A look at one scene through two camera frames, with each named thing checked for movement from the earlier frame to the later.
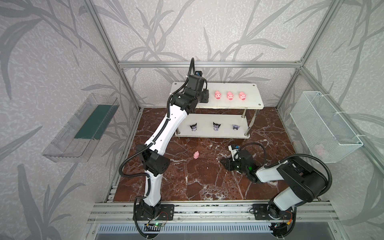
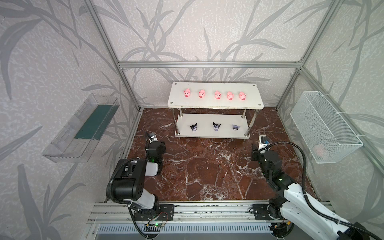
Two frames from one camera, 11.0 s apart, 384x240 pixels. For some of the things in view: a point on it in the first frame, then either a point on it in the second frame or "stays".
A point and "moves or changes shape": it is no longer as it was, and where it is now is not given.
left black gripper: (204, 96) -> (151, 144)
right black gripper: (228, 163) -> (258, 151)
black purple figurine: (194, 127) stays
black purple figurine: (216, 126) stays
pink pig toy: (196, 154) moves or changes shape
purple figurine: (235, 127) stays
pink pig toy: (217, 95) stays
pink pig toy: (242, 96) stays
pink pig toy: (230, 95) stays
